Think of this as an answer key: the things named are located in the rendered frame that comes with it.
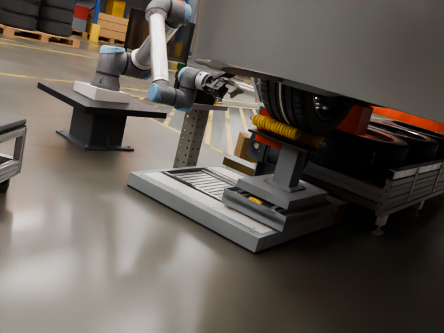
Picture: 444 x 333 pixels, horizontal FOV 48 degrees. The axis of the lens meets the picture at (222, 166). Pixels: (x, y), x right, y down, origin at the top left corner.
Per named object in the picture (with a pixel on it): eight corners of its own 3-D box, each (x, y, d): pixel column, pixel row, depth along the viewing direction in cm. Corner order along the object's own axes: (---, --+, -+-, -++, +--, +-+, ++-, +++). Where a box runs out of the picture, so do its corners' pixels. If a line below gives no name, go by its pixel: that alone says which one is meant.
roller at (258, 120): (296, 142, 229) (300, 129, 227) (246, 123, 245) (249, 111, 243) (302, 141, 233) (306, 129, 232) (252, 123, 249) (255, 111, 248)
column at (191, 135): (184, 174, 308) (199, 108, 298) (172, 168, 313) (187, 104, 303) (194, 173, 316) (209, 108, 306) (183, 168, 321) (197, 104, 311)
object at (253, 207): (281, 234, 225) (287, 214, 222) (220, 203, 244) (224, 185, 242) (329, 219, 265) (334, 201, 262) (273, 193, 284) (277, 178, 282)
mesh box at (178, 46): (156, 63, 1044) (165, 15, 1020) (121, 51, 1125) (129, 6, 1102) (186, 68, 1108) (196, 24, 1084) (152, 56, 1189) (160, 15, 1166)
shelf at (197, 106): (182, 108, 280) (183, 103, 279) (160, 100, 289) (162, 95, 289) (227, 111, 314) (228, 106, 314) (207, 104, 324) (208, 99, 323)
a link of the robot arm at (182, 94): (166, 106, 258) (172, 82, 255) (187, 110, 264) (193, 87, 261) (174, 110, 250) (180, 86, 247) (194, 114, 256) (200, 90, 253)
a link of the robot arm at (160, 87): (149, -14, 267) (155, 94, 240) (170, -7, 274) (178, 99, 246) (141, 0, 276) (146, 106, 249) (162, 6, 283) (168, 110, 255)
